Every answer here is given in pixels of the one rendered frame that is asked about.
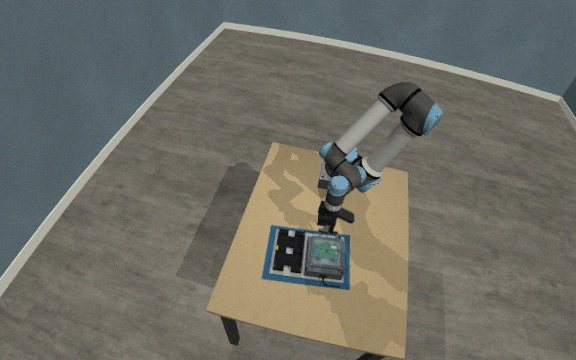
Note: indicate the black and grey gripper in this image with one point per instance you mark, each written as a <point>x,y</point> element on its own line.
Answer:
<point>325,218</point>

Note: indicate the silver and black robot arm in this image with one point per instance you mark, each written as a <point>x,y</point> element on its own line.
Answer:
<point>420,113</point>

